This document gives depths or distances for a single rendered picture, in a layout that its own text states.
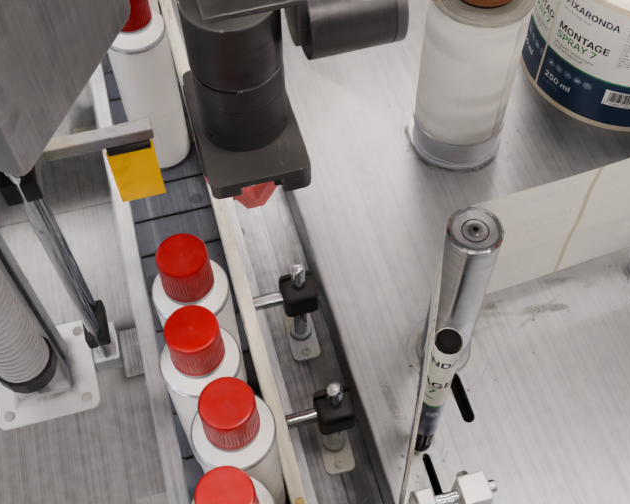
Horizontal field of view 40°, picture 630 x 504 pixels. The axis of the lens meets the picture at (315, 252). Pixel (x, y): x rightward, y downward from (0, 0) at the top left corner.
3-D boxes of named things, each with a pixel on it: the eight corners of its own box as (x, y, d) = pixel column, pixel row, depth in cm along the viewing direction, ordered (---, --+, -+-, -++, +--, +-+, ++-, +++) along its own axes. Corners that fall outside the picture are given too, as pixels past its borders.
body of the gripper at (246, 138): (275, 71, 61) (268, -11, 55) (312, 183, 56) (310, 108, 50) (184, 90, 61) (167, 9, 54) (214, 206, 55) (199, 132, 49)
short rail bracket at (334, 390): (355, 453, 73) (360, 400, 63) (283, 473, 73) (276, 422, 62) (344, 418, 75) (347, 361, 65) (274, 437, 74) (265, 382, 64)
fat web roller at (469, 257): (478, 367, 72) (521, 249, 56) (425, 381, 71) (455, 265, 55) (458, 320, 74) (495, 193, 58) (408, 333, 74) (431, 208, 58)
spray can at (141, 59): (196, 164, 83) (161, 0, 66) (142, 176, 83) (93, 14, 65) (185, 124, 86) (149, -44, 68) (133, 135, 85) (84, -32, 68)
